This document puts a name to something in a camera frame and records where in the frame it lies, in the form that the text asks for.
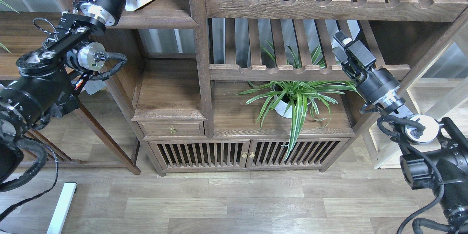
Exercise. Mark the small wooden drawer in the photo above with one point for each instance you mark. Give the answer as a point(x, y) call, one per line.
point(169, 129)

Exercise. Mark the slatted cabinet door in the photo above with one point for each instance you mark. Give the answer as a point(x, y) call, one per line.
point(316, 153)
point(201, 155)

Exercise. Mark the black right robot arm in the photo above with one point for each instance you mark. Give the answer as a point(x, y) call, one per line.
point(434, 153)

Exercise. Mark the green spider plant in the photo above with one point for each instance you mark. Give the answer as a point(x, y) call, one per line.
point(318, 98)

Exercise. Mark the light wooden rack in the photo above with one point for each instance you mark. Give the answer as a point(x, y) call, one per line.
point(442, 91)

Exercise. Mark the white table leg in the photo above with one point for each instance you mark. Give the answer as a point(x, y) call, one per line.
point(62, 208)

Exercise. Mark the left slatted cabinet door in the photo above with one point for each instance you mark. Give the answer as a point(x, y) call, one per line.
point(201, 155)

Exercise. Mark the dark wooden bookshelf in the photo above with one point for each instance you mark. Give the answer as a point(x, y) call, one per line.
point(199, 51)

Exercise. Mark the right slatted cabinet door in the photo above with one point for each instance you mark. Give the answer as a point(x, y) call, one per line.
point(316, 153)

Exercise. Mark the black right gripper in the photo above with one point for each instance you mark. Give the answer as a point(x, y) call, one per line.
point(376, 86)

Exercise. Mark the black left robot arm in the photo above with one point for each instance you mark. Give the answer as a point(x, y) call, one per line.
point(50, 79)

